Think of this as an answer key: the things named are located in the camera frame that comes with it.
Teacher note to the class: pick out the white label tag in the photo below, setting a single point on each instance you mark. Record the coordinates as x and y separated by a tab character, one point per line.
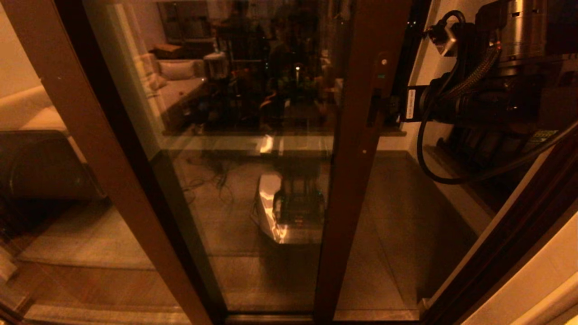
411	104

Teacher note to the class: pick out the brown framed fixed glass panel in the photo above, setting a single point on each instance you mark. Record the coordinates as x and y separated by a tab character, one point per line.
101	149

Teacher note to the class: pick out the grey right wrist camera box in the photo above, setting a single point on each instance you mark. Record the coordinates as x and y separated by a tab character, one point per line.
445	38

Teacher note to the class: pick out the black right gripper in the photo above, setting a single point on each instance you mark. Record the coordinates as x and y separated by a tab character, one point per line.
424	104

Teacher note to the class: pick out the long dark stone window sill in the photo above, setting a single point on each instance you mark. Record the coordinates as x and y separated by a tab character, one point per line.
456	189

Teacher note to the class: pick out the brown framed sliding glass door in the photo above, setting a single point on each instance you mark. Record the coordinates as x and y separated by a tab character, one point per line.
347	203

